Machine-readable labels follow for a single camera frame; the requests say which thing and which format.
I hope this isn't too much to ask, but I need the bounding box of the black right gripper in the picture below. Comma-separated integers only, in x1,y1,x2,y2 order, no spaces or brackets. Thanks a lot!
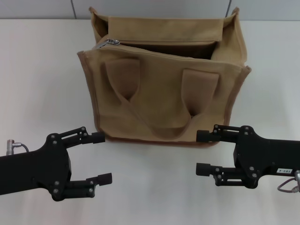
195,124,300,189

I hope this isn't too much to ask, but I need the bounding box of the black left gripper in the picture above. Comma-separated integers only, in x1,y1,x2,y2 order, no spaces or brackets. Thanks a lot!
0,126,113,202

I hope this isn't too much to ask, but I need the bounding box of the khaki canvas food bag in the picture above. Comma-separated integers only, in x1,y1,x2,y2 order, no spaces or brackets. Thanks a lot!
76,6,252,149

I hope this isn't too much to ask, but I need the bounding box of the silver metal zipper pull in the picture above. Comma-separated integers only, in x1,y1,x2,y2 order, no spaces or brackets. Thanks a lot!
92,38,120,50

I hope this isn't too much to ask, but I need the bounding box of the left gripper cable with plugs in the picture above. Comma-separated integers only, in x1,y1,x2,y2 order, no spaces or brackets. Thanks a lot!
6,139,30,154

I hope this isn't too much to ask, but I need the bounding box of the gripper cable with plugs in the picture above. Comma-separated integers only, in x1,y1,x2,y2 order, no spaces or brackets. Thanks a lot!
277,170,300,193
6,139,30,154

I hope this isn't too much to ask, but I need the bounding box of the right gripper cable with plugs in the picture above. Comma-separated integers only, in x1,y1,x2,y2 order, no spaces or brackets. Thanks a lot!
277,170,300,193

